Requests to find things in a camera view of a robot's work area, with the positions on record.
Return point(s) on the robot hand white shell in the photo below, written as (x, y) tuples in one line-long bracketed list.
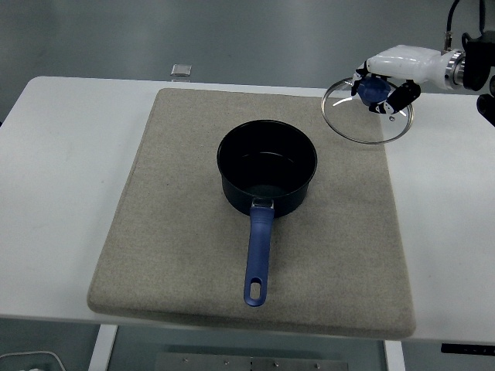
[(406, 62)]

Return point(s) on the glass pot lid blue knob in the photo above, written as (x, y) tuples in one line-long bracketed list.
[(371, 92)]

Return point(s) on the small silver floor plate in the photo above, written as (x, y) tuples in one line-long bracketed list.
[(181, 70)]

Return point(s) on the beige fabric mat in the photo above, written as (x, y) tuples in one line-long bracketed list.
[(174, 232)]

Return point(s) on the black bar under table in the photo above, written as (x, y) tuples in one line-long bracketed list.
[(468, 348)]

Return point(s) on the white table leg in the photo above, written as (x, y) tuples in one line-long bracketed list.
[(101, 349), (394, 357)]

